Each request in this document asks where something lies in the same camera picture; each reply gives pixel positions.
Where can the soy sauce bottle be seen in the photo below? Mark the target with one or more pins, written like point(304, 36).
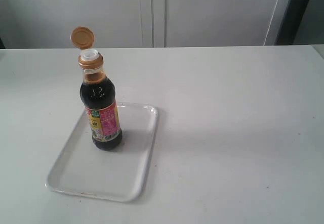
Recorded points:
point(97, 92)

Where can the white plastic tray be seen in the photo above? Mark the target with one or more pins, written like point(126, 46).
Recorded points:
point(119, 175)

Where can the dark panel in background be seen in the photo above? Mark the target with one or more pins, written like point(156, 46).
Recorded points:
point(291, 21)

